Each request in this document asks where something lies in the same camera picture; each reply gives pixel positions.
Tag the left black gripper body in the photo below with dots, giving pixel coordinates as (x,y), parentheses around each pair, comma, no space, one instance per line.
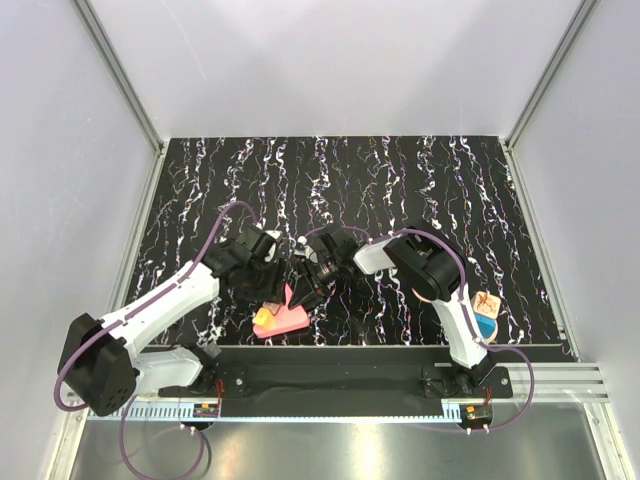
(259,269)

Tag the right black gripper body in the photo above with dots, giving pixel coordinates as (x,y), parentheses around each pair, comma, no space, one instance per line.
(329,271)

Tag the pink triangular power socket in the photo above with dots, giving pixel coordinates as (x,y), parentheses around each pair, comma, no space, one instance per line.
(286,320)

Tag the yellow plug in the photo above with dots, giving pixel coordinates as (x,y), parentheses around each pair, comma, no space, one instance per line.
(264,319)

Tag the pink plug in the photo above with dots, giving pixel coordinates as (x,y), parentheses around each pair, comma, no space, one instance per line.
(272,306)

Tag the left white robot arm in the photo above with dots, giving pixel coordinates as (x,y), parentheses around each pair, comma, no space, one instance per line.
(106,361)

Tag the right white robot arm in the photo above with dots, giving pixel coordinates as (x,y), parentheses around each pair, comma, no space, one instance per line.
(428,265)

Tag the blue plug adapter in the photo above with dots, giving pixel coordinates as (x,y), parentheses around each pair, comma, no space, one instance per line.
(480,319)

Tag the pink round power strip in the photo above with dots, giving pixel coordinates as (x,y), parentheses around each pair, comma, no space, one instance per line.
(488,332)

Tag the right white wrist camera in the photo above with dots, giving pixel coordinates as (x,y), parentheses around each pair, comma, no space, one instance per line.
(304,250)

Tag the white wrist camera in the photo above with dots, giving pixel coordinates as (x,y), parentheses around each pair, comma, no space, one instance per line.
(275,241)
(304,250)

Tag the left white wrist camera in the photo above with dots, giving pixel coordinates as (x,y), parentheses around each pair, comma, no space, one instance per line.
(275,241)

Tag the grey slotted cable duct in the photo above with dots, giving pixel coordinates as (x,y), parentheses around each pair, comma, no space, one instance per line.
(173,411)

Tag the left aluminium frame post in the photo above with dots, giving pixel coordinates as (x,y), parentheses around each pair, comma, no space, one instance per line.
(107,52)

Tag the aluminium frame post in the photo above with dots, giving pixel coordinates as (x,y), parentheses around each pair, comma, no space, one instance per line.
(107,52)
(577,23)

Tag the right aluminium frame post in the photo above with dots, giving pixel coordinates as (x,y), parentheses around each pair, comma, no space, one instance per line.
(577,23)

